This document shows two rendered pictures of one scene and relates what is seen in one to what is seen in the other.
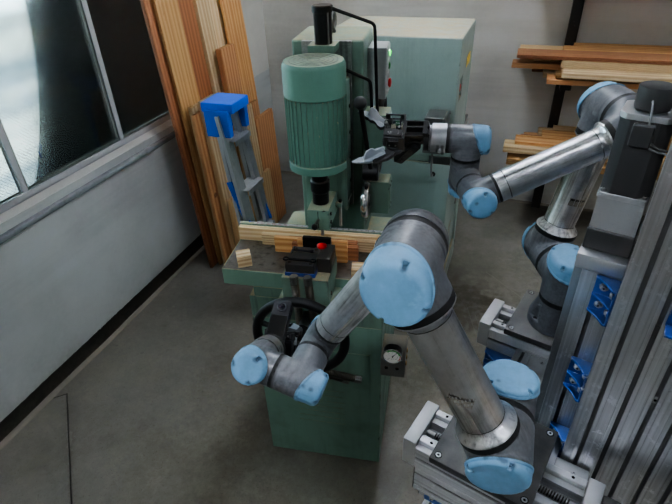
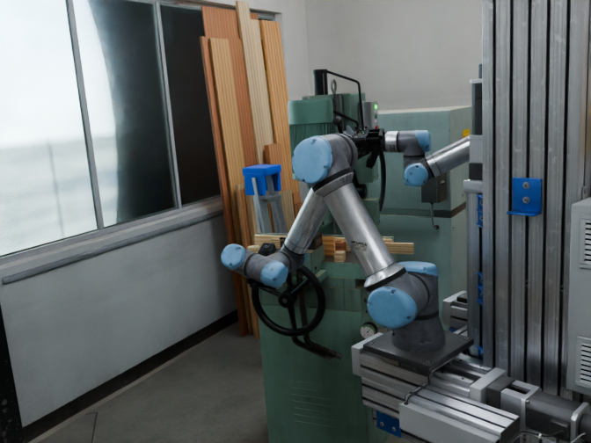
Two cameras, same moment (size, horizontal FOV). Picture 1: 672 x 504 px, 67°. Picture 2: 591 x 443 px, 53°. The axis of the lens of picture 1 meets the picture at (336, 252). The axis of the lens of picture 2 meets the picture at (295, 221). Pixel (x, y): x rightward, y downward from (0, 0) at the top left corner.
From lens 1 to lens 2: 1.00 m
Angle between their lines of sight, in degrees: 24
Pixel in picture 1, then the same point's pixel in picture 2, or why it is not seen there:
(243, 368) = (229, 254)
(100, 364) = (129, 395)
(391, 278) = (307, 149)
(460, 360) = (355, 213)
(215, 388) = (226, 417)
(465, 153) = (410, 148)
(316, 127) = not seen: hidden behind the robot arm
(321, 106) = (312, 127)
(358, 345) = (342, 330)
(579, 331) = (477, 247)
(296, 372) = (264, 259)
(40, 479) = not seen: outside the picture
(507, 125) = not seen: hidden behind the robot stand
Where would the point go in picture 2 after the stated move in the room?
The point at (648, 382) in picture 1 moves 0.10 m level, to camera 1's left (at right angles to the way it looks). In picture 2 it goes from (517, 266) to (477, 266)
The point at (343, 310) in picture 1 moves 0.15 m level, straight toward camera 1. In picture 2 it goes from (299, 221) to (288, 232)
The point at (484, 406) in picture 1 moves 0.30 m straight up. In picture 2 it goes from (375, 250) to (369, 130)
